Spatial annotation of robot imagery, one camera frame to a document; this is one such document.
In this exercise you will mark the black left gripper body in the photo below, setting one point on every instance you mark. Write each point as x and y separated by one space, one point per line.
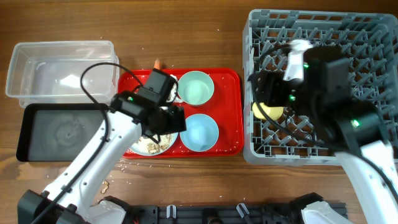
171 121

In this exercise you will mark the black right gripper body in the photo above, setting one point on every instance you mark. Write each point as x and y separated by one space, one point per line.
267 90

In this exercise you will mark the yellow cup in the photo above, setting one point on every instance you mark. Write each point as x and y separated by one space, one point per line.
273 112

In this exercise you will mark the light blue bowl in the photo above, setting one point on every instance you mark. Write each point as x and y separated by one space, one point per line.
202 133

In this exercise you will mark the mint green bowl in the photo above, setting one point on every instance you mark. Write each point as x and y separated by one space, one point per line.
195 88

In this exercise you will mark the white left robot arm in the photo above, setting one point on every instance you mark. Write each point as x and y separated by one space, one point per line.
145 111

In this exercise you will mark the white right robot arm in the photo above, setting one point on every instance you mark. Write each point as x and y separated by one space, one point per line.
315 84

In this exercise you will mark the grey dishwasher rack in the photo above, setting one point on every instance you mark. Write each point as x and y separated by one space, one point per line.
368 41

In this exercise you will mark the black waste bin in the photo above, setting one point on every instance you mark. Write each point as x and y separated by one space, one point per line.
56 132

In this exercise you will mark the crumpled white napkin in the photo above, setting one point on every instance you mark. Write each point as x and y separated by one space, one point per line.
173 96

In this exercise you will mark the light blue plate with rice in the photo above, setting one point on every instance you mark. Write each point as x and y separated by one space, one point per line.
147 147

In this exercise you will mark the orange carrot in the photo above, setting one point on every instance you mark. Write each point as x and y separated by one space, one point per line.
158 64

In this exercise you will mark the red plastic tray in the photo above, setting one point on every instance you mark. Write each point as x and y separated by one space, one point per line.
225 107

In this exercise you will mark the peanut shell on table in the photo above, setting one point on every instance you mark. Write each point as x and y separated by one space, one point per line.
105 187

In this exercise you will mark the clear plastic bin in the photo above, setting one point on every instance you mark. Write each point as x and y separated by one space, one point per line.
56 72

